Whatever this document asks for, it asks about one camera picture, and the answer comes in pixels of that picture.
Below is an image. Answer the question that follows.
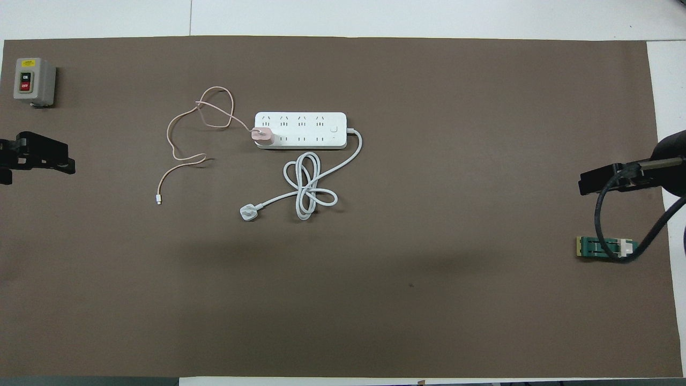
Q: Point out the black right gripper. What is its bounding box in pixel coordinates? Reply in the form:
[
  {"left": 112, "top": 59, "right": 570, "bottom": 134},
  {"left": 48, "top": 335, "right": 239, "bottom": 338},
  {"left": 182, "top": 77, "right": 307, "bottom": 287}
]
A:
[{"left": 578, "top": 130, "right": 686, "bottom": 196}]

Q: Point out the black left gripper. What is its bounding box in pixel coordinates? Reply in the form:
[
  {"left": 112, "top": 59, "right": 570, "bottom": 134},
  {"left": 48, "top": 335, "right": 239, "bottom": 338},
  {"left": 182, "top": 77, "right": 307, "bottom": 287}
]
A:
[{"left": 0, "top": 131, "right": 76, "bottom": 185}]

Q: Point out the pink charging cable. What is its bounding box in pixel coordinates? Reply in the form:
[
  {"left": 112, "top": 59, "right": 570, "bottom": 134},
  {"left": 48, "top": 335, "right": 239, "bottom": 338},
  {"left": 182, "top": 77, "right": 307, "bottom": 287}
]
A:
[{"left": 155, "top": 86, "right": 253, "bottom": 206}]

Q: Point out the green connector block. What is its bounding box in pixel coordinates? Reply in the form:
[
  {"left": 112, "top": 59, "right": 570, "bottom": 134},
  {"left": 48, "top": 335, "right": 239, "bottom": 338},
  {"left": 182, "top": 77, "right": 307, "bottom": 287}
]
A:
[{"left": 576, "top": 236, "right": 640, "bottom": 263}]

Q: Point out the brown table mat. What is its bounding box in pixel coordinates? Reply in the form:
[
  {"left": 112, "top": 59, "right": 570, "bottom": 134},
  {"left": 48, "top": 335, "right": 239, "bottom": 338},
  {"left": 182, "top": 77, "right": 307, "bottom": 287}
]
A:
[{"left": 0, "top": 35, "right": 684, "bottom": 379}]

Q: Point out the white power strip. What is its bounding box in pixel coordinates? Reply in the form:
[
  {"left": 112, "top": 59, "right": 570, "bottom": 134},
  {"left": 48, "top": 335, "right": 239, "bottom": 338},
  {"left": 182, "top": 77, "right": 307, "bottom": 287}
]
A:
[{"left": 254, "top": 111, "right": 348, "bottom": 150}]

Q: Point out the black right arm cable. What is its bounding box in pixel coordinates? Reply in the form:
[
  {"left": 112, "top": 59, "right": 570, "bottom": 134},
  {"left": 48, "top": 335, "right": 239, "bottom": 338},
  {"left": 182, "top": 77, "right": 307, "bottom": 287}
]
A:
[{"left": 594, "top": 161, "right": 686, "bottom": 263}]

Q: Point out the grey on-off switch box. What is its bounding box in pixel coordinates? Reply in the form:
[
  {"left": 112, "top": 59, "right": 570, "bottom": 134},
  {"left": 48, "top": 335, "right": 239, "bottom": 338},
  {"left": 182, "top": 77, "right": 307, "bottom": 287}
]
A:
[{"left": 13, "top": 57, "right": 57, "bottom": 108}]

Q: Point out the white power cord with plug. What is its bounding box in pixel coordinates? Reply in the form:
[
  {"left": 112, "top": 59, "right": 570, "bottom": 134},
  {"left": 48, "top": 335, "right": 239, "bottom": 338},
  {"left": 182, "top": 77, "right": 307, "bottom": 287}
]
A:
[{"left": 239, "top": 127, "right": 363, "bottom": 221}]

